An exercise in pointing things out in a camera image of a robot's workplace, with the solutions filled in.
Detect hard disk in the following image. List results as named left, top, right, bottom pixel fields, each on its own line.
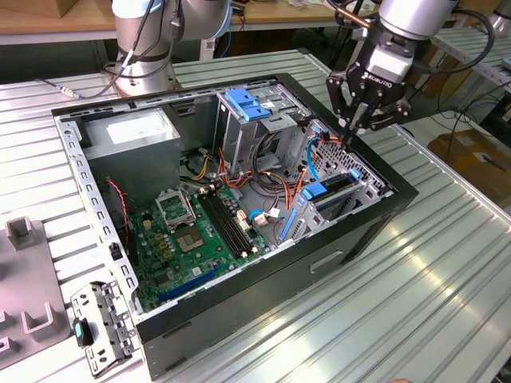
left=278, top=167, right=363, bottom=243

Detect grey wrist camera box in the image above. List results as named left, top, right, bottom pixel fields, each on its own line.
left=366, top=41, right=414, bottom=85

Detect black blue latch clip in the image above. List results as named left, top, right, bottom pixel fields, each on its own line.
left=73, top=317, right=96, bottom=347

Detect small metal slat table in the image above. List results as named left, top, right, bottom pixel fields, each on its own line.
left=382, top=26, right=511, bottom=116

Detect metal disk bay cage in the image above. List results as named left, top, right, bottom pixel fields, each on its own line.
left=279, top=118, right=394, bottom=249

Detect blue expansion slot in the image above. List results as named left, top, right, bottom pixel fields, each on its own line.
left=157, top=263, right=224, bottom=304

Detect orange red power wire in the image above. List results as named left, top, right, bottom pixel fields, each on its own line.
left=285, top=133, right=352, bottom=211

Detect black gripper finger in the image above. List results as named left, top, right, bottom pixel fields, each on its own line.
left=325, top=71, right=360, bottom=145
left=354, top=99, right=412, bottom=139

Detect black RAM slots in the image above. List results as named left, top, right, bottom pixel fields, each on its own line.
left=198, top=187, right=256, bottom=259

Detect metal optical drive cage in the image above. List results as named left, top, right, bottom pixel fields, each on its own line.
left=213, top=79, right=316, bottom=176

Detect black open PC case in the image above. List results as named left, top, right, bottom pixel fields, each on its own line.
left=50, top=71, right=419, bottom=382

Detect grey Dell power supply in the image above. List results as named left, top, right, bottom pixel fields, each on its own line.
left=81, top=107, right=183, bottom=208

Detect yellow black wire bundle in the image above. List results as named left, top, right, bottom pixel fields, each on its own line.
left=191, top=147, right=212, bottom=180

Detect large cardboard box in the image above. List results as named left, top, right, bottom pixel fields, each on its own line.
left=426, top=129, right=511, bottom=204

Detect CPU socket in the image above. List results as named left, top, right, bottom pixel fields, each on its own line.
left=173, top=227, right=207, bottom=255

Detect red orange wire bundle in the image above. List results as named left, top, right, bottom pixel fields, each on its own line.
left=217, top=147, right=256, bottom=191

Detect grey parts rack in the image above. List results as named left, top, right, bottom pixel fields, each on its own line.
left=0, top=215, right=69, bottom=370

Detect light blue SATA wire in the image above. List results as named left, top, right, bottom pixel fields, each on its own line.
left=306, top=134, right=333, bottom=183

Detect metal socket cover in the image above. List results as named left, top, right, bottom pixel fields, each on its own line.
left=154, top=190, right=197, bottom=232

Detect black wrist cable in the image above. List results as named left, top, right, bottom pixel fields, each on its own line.
left=410, top=6, right=498, bottom=77

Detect long wooden desk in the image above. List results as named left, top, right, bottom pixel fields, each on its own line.
left=0, top=0, right=474, bottom=45

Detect black cable with metal plug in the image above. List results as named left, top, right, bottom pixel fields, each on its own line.
left=35, top=75, right=121, bottom=100

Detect green motherboard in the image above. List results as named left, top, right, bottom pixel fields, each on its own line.
left=127, top=185, right=276, bottom=314

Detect metal expansion slot retainer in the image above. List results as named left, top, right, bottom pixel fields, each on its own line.
left=69, top=278, right=137, bottom=379

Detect blue plastic bay latch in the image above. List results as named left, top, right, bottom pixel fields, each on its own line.
left=225, top=88, right=273, bottom=123

